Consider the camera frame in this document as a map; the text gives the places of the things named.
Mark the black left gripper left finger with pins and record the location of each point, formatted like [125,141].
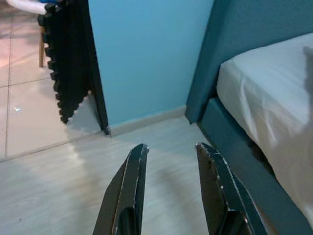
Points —
[127,195]

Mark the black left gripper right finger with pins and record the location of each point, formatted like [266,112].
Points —
[220,195]

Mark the mattress with cream sheet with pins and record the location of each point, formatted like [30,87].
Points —
[264,85]

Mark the black foam puzzle mats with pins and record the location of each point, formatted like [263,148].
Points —
[68,61]

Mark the teal upholstered headboard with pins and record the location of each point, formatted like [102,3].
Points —
[244,24]

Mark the white chair wooden legs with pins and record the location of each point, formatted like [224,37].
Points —
[29,7]

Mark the dark teal bed frame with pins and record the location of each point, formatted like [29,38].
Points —
[244,156]

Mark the dark door frame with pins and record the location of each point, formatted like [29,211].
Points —
[96,98]

